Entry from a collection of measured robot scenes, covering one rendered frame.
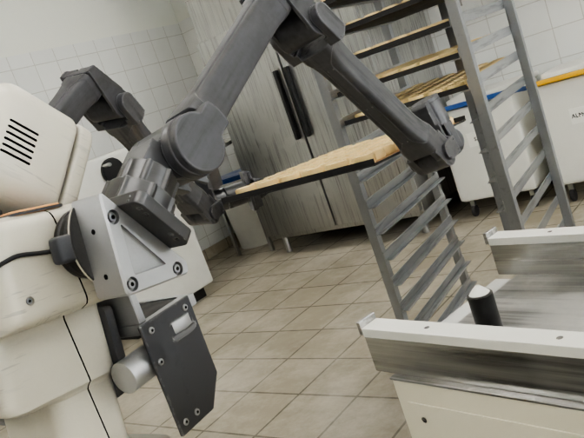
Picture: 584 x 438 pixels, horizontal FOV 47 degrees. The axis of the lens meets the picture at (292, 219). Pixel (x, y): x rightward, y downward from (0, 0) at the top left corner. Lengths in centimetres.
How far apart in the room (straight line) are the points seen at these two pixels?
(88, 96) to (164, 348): 61
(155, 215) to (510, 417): 43
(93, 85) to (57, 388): 68
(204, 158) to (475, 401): 41
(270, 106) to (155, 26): 190
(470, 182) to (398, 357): 375
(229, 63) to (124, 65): 513
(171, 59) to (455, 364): 580
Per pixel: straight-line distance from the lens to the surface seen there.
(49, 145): 89
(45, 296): 81
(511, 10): 254
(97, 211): 74
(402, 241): 235
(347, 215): 478
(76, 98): 135
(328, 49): 114
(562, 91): 423
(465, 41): 195
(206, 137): 83
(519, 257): 104
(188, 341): 96
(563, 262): 101
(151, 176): 79
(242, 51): 98
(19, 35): 563
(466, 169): 453
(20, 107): 88
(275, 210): 515
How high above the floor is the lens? 121
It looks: 10 degrees down
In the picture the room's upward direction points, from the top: 20 degrees counter-clockwise
